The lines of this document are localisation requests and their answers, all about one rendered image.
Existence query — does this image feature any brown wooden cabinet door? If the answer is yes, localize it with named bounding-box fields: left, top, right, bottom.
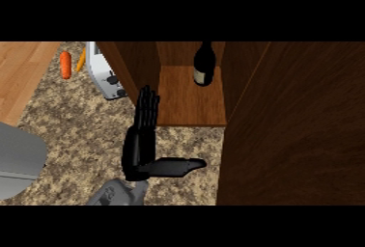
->
left=215, top=41, right=365, bottom=206

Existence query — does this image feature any white toaster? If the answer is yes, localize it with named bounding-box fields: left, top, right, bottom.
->
left=84, top=41, right=129, bottom=101

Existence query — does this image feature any dark wine bottle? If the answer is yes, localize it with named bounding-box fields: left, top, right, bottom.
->
left=190, top=41, right=218, bottom=88

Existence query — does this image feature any orange carrot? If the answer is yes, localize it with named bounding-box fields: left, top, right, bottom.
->
left=58, top=50, right=73, bottom=80

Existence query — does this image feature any brown wooden cabinet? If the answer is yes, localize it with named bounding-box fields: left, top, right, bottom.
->
left=97, top=41, right=271, bottom=128

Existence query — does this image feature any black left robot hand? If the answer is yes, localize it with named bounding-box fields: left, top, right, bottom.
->
left=121, top=84, right=208, bottom=182

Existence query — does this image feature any thin yellow-orange carrot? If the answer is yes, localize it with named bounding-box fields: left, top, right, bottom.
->
left=75, top=46, right=88, bottom=73

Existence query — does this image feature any grey rounded appliance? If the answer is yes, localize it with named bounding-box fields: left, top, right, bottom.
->
left=0, top=121, right=50, bottom=201

